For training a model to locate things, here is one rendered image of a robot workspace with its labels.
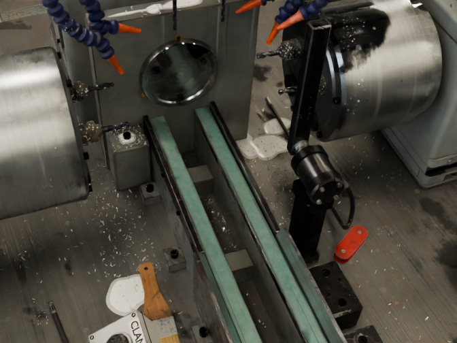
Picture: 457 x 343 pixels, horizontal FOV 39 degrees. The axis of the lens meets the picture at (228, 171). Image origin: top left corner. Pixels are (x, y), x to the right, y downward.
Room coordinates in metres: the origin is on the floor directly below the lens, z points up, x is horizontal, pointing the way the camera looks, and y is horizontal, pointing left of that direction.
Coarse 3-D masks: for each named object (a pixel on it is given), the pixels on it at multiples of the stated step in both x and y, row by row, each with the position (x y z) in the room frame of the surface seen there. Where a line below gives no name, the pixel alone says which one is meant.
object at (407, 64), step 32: (352, 0) 0.97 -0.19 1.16; (384, 0) 0.97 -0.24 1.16; (416, 0) 1.00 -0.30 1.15; (288, 32) 1.00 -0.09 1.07; (352, 32) 0.89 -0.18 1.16; (384, 32) 0.90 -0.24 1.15; (416, 32) 0.91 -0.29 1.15; (288, 64) 0.98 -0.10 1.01; (352, 64) 0.84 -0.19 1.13; (384, 64) 0.86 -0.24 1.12; (416, 64) 0.88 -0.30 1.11; (320, 96) 0.86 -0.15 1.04; (352, 96) 0.81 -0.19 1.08; (384, 96) 0.84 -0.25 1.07; (416, 96) 0.86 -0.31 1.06; (320, 128) 0.85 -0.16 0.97; (352, 128) 0.82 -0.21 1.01; (384, 128) 0.87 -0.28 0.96
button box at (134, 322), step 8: (136, 312) 0.40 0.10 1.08; (120, 320) 0.39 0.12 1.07; (128, 320) 0.39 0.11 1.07; (136, 320) 0.39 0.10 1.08; (144, 320) 0.39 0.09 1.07; (104, 328) 0.38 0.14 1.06; (112, 328) 0.38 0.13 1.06; (120, 328) 0.38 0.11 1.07; (128, 328) 0.38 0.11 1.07; (136, 328) 0.38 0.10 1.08; (144, 328) 0.38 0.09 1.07; (152, 328) 0.39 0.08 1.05; (88, 336) 0.37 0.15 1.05; (96, 336) 0.37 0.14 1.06; (104, 336) 0.37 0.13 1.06; (128, 336) 0.37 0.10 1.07; (136, 336) 0.37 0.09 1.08; (144, 336) 0.37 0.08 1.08; (152, 336) 0.38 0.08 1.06
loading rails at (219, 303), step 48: (144, 192) 0.80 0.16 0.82; (192, 192) 0.73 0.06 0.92; (240, 192) 0.73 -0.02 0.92; (192, 240) 0.62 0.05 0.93; (240, 240) 0.69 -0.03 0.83; (288, 240) 0.63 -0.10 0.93; (288, 288) 0.55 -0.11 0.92; (192, 336) 0.51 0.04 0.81; (240, 336) 0.46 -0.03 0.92; (288, 336) 0.50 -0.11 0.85; (336, 336) 0.46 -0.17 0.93
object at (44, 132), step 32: (0, 64) 0.73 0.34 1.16; (32, 64) 0.74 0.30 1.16; (0, 96) 0.67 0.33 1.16; (32, 96) 0.68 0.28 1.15; (64, 96) 0.69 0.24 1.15; (0, 128) 0.63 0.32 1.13; (32, 128) 0.64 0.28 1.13; (64, 128) 0.66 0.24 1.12; (96, 128) 0.71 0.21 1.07; (0, 160) 0.60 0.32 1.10; (32, 160) 0.62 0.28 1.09; (64, 160) 0.63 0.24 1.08; (0, 192) 0.59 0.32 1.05; (32, 192) 0.60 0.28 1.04; (64, 192) 0.62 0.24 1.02
